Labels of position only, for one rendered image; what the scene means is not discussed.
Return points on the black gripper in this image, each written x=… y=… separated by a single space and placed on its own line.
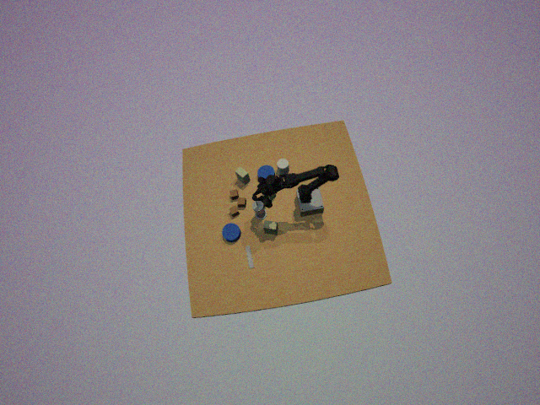
x=266 y=201

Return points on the dark blue short cylinder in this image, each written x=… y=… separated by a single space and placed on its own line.
x=265 y=171
x=231 y=232

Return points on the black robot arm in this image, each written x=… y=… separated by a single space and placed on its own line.
x=291 y=180

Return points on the glass coffee press with black handle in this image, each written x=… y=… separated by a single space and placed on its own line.
x=259 y=209

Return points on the grey flat bar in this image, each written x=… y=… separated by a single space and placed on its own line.
x=249 y=258

